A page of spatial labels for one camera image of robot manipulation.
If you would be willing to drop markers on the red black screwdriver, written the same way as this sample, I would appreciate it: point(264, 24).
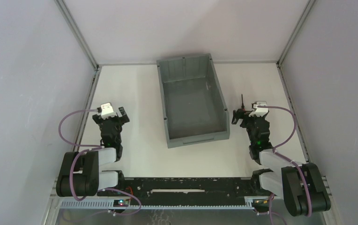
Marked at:
point(242, 103)

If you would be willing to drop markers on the aluminium frame post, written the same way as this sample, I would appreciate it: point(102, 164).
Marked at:
point(307, 10)
point(65, 11)

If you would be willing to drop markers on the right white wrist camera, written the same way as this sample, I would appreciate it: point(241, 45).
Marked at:
point(259, 109)

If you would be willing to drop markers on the grey slotted cable duct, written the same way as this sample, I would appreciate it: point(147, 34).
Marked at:
point(100, 204)

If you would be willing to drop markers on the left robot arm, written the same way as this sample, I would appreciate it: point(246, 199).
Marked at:
point(80, 173)

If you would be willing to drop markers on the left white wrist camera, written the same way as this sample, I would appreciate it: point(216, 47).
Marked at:
point(106, 110)

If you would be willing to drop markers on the grey plastic storage bin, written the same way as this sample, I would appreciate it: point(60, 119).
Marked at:
point(194, 109)

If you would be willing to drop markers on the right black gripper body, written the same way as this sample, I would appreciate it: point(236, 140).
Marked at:
point(248, 118)

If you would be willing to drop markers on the right aluminium frame post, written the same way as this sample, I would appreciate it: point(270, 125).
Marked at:
point(307, 10)

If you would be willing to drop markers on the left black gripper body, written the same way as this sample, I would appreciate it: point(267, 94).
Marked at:
point(111, 120)

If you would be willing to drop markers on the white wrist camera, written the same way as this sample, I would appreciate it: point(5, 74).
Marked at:
point(106, 110)
point(259, 109)

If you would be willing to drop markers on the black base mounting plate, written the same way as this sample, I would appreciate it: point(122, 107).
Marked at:
point(190, 190)

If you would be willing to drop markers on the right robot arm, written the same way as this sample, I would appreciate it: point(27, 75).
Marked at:
point(300, 185)

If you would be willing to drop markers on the left aluminium frame post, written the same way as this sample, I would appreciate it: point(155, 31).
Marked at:
point(65, 11)

